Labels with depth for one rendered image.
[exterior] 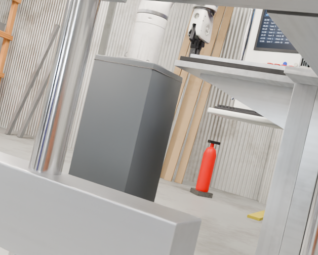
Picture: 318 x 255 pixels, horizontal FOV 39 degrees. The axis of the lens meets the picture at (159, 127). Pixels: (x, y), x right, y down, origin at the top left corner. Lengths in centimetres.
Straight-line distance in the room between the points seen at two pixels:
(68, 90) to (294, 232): 84
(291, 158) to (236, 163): 481
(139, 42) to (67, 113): 102
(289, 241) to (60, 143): 81
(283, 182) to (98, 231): 80
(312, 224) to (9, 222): 67
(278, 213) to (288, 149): 18
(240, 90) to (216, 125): 476
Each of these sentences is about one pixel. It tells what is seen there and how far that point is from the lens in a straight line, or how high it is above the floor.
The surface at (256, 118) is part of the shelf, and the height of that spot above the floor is 79.
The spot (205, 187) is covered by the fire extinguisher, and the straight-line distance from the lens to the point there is 508.
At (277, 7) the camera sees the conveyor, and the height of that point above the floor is 84.
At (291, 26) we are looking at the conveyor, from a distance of 71.
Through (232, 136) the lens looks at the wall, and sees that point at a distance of 615.
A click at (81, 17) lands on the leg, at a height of 79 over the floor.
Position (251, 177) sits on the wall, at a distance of 605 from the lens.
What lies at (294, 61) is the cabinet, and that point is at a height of 113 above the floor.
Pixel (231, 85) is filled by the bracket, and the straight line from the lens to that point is 150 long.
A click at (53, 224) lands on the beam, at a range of 65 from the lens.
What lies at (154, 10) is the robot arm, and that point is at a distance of 170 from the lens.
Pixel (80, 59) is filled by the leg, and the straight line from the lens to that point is 68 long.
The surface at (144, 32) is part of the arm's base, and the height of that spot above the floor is 98.
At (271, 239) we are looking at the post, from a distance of 134.
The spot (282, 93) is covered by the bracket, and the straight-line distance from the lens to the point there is 145.
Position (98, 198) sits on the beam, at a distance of 60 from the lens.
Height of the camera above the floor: 66
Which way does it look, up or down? level
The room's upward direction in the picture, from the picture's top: 13 degrees clockwise
